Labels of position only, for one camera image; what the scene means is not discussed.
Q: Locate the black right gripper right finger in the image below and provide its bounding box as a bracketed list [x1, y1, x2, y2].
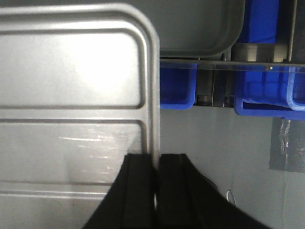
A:
[157, 154, 267, 229]

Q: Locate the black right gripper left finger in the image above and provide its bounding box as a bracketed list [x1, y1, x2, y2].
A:
[83, 154, 155, 229]

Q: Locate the silver metal tray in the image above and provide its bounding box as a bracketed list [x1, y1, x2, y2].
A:
[0, 2, 160, 229]

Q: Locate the grey tray under silver tray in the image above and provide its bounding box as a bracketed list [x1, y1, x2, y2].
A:
[128, 0, 245, 58]

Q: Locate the blue bin below left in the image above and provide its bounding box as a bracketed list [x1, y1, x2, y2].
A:
[160, 64, 198, 110]

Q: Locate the blue bin below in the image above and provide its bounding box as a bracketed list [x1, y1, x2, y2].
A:
[233, 0, 305, 121]
[160, 64, 198, 110]

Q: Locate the blue bin below right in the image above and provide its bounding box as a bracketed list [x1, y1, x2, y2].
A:
[233, 0, 305, 121]

